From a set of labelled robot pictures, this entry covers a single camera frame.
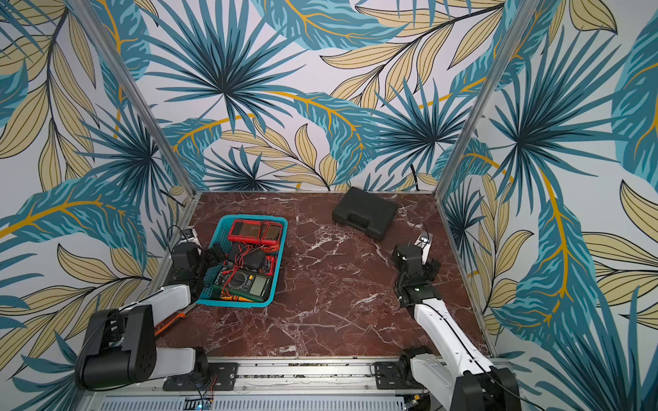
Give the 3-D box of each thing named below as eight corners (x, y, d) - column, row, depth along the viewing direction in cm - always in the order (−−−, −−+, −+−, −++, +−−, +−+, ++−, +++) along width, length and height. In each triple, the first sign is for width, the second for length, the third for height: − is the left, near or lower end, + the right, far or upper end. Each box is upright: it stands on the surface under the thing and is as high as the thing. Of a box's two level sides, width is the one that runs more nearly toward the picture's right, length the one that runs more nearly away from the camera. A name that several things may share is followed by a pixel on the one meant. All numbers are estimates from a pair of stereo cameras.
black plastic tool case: (331, 220, 111) (331, 212, 107) (351, 191, 122) (352, 183, 118) (382, 242, 105) (384, 235, 100) (398, 209, 116) (401, 202, 112)
